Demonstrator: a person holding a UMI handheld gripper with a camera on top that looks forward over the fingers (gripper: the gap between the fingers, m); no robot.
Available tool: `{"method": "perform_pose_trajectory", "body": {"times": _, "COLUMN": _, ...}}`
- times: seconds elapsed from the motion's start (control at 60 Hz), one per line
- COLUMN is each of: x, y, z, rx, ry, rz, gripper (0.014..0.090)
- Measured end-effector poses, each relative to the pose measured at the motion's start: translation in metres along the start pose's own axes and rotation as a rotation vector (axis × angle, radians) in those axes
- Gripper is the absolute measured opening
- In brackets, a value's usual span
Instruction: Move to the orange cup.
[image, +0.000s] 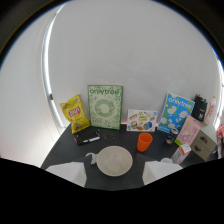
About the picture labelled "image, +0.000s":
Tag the small metal can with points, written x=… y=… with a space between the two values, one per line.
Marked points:
x=173 y=132

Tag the white food picture card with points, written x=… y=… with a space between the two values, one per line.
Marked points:
x=141 y=120

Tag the white ceramic bowl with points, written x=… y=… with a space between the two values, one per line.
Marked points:
x=114 y=161

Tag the white orange small carton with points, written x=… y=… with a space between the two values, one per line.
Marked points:
x=181 y=153

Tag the black bottle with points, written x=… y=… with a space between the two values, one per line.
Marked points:
x=200 y=108

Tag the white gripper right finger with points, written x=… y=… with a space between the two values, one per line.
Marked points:
x=156 y=170

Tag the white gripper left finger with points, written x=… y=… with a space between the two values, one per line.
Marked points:
x=71 y=171

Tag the blue onlytree box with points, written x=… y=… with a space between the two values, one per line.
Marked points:
x=175 y=114

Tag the orange plastic cup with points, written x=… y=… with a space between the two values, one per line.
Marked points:
x=144 y=141

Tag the black patterned pouch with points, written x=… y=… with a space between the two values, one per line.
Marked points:
x=87 y=136

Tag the olive brown box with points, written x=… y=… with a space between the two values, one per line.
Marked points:
x=203 y=144

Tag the pink packet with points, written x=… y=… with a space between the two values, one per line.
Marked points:
x=188 y=131

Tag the small dark glass cup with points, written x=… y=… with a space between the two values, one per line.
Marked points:
x=169 y=140

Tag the green onlytree box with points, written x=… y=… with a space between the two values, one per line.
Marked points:
x=105 y=106

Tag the white pink bottle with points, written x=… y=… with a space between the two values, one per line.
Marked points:
x=210 y=110

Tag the yellow chips bag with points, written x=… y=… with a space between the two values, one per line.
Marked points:
x=75 y=115

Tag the crumpled white paper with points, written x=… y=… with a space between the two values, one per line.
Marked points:
x=92 y=157

